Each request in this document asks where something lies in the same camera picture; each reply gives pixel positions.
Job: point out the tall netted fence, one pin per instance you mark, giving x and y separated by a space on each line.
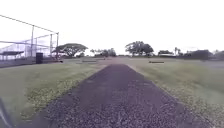
31 43

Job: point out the wide flat-crowned tree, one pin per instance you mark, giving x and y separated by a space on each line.
70 49

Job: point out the mown grass field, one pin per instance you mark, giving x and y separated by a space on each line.
186 80
33 80

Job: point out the clump of trees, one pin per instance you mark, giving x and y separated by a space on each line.
104 52

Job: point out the dark bin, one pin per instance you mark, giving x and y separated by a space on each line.
39 57

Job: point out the dark asphalt path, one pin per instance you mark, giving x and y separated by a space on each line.
116 100

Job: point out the tall round tree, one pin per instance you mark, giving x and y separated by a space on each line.
139 48

